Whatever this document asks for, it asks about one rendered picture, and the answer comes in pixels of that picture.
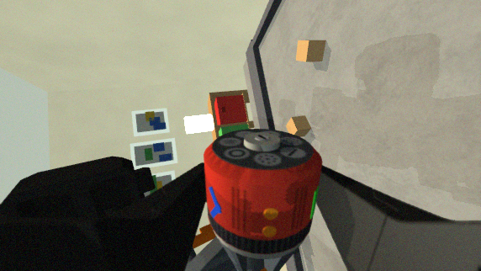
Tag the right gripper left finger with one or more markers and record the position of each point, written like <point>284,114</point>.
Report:
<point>155,233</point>

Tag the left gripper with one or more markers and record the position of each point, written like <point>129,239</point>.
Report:
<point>83,190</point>

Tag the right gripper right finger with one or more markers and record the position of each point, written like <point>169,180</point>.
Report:
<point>376,232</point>

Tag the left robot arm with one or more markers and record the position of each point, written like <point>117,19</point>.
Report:
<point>145,180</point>

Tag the tan block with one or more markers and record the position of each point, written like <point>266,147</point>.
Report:
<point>310,50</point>
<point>298,126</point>

